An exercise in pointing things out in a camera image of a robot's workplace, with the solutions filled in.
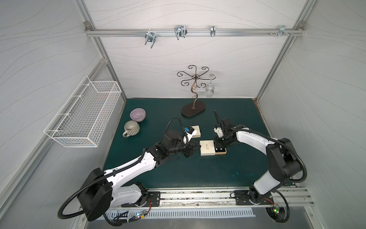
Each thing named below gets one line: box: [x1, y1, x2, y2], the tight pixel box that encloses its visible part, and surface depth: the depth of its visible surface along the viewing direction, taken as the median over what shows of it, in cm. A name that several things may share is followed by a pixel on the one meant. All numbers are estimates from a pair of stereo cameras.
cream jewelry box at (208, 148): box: [199, 139, 227, 157], surface depth 90 cm
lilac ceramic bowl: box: [129, 107, 147, 123], surface depth 107 cm
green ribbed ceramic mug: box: [122, 119, 141, 138], surface depth 97 cm
